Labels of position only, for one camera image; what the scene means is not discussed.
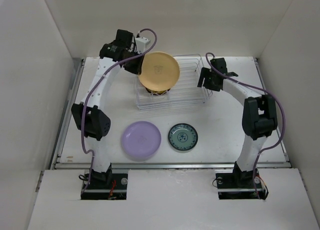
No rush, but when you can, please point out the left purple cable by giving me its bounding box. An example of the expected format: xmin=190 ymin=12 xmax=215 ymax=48
xmin=80 ymin=27 xmax=158 ymax=198

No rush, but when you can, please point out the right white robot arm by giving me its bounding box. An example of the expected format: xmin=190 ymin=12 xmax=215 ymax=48
xmin=197 ymin=55 xmax=278 ymax=188

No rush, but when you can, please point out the yellow brown patterned dish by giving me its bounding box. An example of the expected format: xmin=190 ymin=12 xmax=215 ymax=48
xmin=145 ymin=88 xmax=171 ymax=96

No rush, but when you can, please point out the orange plastic plate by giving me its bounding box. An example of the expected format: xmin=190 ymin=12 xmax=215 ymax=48
xmin=138 ymin=51 xmax=180 ymax=92

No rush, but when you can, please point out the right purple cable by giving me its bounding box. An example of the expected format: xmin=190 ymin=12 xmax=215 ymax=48
xmin=205 ymin=52 xmax=286 ymax=200

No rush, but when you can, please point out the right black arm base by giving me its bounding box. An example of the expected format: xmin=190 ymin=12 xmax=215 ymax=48
xmin=212 ymin=172 xmax=269 ymax=200

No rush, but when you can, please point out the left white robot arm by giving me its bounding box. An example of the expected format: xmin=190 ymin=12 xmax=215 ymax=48
xmin=71 ymin=29 xmax=151 ymax=189

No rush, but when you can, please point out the purple cable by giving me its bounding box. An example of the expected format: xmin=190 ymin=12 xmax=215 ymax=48
xmin=205 ymin=52 xmax=286 ymax=200
xmin=80 ymin=27 xmax=158 ymax=198

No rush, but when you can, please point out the purple plastic plate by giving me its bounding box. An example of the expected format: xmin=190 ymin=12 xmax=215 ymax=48
xmin=121 ymin=121 xmax=162 ymax=161

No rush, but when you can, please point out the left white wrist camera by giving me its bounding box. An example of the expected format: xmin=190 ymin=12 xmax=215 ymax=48
xmin=135 ymin=36 xmax=151 ymax=54

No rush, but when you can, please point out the white wire dish rack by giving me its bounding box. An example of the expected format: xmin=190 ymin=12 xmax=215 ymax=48
xmin=134 ymin=53 xmax=213 ymax=110

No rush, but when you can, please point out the blue patterned ceramic dish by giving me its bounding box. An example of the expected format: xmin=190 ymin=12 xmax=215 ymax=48
xmin=167 ymin=123 xmax=199 ymax=153

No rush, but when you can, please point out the metal table edge rail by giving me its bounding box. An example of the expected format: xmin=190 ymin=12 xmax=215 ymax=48
xmin=53 ymin=161 xmax=292 ymax=170

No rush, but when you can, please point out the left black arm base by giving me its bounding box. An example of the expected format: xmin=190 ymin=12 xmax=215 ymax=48
xmin=78 ymin=169 xmax=128 ymax=201

